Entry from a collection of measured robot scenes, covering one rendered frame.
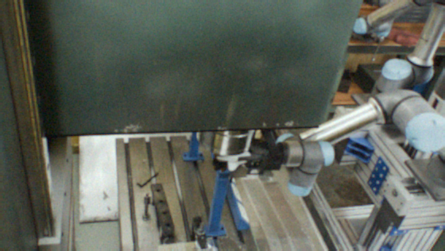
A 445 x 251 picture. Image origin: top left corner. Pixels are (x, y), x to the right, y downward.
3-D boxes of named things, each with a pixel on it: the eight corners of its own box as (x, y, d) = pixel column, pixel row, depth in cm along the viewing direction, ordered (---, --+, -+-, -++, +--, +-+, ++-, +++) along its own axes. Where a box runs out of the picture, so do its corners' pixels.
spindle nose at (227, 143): (189, 124, 125) (193, 87, 118) (241, 118, 130) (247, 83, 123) (206, 160, 113) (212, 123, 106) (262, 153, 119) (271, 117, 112)
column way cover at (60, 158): (79, 228, 164) (70, 116, 134) (75, 356, 128) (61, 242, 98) (65, 229, 163) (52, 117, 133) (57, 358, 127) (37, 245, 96)
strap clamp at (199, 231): (198, 235, 169) (202, 208, 160) (204, 264, 159) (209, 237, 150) (189, 236, 168) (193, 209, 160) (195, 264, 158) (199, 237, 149)
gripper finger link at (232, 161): (218, 176, 122) (247, 171, 126) (222, 160, 119) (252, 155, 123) (214, 168, 124) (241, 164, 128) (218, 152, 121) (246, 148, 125)
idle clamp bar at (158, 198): (161, 194, 184) (162, 182, 180) (175, 243, 164) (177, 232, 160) (149, 195, 183) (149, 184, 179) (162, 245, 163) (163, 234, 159)
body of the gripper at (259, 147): (244, 175, 127) (283, 175, 130) (251, 152, 122) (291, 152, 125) (237, 157, 133) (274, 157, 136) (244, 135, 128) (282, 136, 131)
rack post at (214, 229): (223, 225, 175) (234, 170, 157) (226, 236, 171) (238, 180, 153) (199, 227, 172) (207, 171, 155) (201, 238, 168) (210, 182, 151)
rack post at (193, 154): (202, 152, 208) (209, 100, 191) (204, 160, 204) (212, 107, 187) (181, 153, 206) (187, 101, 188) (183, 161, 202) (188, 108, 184)
